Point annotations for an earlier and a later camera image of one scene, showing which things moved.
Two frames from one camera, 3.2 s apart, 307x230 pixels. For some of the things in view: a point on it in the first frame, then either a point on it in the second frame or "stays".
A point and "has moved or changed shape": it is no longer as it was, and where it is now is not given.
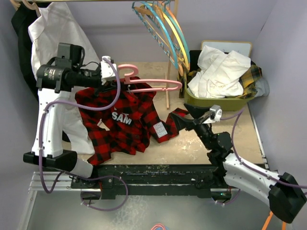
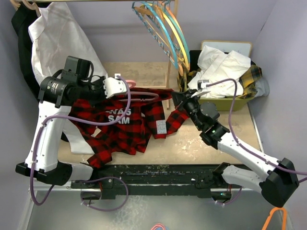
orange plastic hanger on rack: [166, 25] stays
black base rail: [154, 181] stays
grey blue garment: [262, 87] stays
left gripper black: [100, 83] → [100, 82]
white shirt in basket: [220, 74] stays
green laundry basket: [218, 104] stays
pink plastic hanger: [128, 81] → [134, 84]
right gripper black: [182, 123] → [182, 98]
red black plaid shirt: [125, 128] has moved or changed shape
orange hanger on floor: [283, 224] stays
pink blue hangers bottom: [159, 226] stays
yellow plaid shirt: [248, 80] stays
